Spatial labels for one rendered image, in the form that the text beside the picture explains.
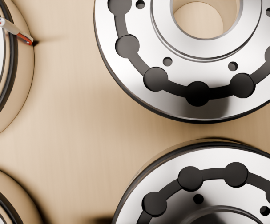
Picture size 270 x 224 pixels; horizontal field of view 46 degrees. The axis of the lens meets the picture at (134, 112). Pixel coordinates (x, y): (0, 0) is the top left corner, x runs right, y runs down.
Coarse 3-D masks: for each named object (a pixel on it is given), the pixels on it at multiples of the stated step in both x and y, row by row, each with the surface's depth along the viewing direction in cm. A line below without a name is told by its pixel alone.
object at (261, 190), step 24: (168, 168) 14; (192, 168) 15; (216, 168) 14; (240, 168) 14; (264, 168) 14; (144, 192) 14; (168, 192) 15; (192, 192) 14; (216, 192) 14; (240, 192) 14; (264, 192) 14; (120, 216) 14; (144, 216) 15; (168, 216) 14; (264, 216) 14
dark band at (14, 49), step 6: (0, 0) 16; (6, 6) 16; (6, 12) 16; (6, 18) 16; (12, 36) 16; (12, 42) 16; (12, 48) 16; (12, 54) 16; (12, 60) 16; (12, 66) 16; (12, 72) 16; (12, 78) 16; (6, 84) 16; (6, 90) 16; (0, 96) 16; (6, 96) 16; (0, 102) 16; (0, 108) 16
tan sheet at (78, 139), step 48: (48, 0) 18; (48, 48) 18; (96, 48) 18; (48, 96) 18; (96, 96) 18; (0, 144) 18; (48, 144) 18; (96, 144) 18; (144, 144) 18; (48, 192) 18; (96, 192) 18
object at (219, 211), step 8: (208, 208) 14; (216, 208) 14; (224, 208) 14; (232, 208) 14; (240, 208) 14; (192, 216) 14; (200, 216) 14; (208, 216) 14; (216, 216) 14; (224, 216) 14; (232, 216) 14; (240, 216) 14; (248, 216) 14
